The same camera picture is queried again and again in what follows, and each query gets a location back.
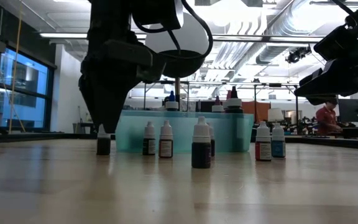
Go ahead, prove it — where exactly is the small dark purple dye bottle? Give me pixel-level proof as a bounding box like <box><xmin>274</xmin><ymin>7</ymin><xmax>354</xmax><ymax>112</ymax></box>
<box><xmin>191</xmin><ymin>116</ymin><xmax>212</xmax><ymax>169</ymax></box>

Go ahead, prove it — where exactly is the yellow hanging cable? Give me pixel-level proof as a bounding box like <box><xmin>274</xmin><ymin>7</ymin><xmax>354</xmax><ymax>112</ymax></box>
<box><xmin>8</xmin><ymin>11</ymin><xmax>23</xmax><ymax>133</ymax></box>
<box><xmin>0</xmin><ymin>24</ymin><xmax>27</xmax><ymax>133</ymax></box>

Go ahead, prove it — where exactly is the black track spotlight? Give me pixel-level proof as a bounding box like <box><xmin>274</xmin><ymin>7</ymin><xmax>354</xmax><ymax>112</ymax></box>
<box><xmin>285</xmin><ymin>45</ymin><xmax>313</xmax><ymax>65</ymax></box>

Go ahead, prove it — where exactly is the person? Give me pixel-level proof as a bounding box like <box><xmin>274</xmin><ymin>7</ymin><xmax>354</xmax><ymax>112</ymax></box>
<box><xmin>315</xmin><ymin>98</ymin><xmax>343</xmax><ymax>135</ymax></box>

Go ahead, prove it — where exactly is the large blue dye bottle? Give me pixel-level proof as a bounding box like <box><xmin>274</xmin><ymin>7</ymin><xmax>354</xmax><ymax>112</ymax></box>
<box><xmin>165</xmin><ymin>90</ymin><xmax>180</xmax><ymax>112</ymax></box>

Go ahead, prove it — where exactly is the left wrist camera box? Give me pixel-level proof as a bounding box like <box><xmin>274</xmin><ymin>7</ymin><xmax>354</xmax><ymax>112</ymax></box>
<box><xmin>131</xmin><ymin>0</ymin><xmax>185</xmax><ymax>31</ymax></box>

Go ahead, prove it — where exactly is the orange partition panel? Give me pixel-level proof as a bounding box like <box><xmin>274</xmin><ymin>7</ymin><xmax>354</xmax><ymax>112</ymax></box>
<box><xmin>242</xmin><ymin>101</ymin><xmax>272</xmax><ymax>125</ymax></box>

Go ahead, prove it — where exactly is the translucent teal plastic bin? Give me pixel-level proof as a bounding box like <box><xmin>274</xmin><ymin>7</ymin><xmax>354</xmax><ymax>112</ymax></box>
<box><xmin>114</xmin><ymin>109</ymin><xmax>255</xmax><ymax>153</ymax></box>

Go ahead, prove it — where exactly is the small blue dye bottle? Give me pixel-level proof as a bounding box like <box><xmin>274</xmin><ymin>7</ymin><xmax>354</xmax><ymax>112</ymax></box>
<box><xmin>271</xmin><ymin>123</ymin><xmax>287</xmax><ymax>158</ymax></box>

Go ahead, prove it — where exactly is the small black dye bottle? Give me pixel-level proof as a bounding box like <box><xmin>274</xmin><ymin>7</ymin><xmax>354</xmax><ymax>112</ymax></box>
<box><xmin>142</xmin><ymin>121</ymin><xmax>157</xmax><ymax>156</ymax></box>

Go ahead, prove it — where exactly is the large window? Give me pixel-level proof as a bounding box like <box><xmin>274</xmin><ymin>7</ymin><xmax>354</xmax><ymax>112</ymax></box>
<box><xmin>0</xmin><ymin>46</ymin><xmax>55</xmax><ymax>131</ymax></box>

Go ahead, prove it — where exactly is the ceiling light bar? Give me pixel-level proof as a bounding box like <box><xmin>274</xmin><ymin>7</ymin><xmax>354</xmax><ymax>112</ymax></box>
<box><xmin>39</xmin><ymin>32</ymin><xmax>88</xmax><ymax>40</ymax></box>
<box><xmin>213</xmin><ymin>34</ymin><xmax>323</xmax><ymax>44</ymax></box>

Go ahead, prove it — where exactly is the large black dye bottle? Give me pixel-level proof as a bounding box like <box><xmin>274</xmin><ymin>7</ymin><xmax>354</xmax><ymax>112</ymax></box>
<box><xmin>225</xmin><ymin>86</ymin><xmax>244</xmax><ymax>114</ymax></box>

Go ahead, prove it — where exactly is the small violet dye bottle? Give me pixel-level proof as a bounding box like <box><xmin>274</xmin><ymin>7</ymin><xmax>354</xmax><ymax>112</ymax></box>
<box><xmin>206</xmin><ymin>121</ymin><xmax>216</xmax><ymax>157</ymax></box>

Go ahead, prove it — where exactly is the white lampshade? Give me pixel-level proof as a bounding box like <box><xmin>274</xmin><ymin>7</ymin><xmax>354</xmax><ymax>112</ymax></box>
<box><xmin>267</xmin><ymin>108</ymin><xmax>285</xmax><ymax>123</ymax></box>

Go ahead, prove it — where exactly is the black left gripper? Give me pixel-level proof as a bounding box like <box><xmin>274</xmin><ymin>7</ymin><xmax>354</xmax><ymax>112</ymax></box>
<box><xmin>78</xmin><ymin>40</ymin><xmax>166</xmax><ymax>134</ymax></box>

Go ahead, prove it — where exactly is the small red dye bottle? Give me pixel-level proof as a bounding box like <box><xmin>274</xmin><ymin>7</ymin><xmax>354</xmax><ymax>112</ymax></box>
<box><xmin>255</xmin><ymin>121</ymin><xmax>272</xmax><ymax>162</ymax></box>

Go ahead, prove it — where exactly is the black camera cable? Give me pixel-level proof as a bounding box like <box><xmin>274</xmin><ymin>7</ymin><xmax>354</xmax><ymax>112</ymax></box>
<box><xmin>134</xmin><ymin>0</ymin><xmax>214</xmax><ymax>60</ymax></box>

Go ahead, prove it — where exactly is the small dark brown dye bottle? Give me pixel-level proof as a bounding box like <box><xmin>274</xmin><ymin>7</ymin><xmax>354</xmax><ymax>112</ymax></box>
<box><xmin>96</xmin><ymin>124</ymin><xmax>112</xmax><ymax>156</ymax></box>

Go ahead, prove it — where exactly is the silver ceiling air duct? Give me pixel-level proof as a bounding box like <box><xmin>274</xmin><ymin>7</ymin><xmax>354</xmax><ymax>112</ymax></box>
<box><xmin>255</xmin><ymin>0</ymin><xmax>323</xmax><ymax>65</ymax></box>

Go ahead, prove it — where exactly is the white black globe lamp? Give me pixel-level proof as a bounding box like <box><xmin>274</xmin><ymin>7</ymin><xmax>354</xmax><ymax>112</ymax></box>
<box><xmin>145</xmin><ymin>12</ymin><xmax>209</xmax><ymax>112</ymax></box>

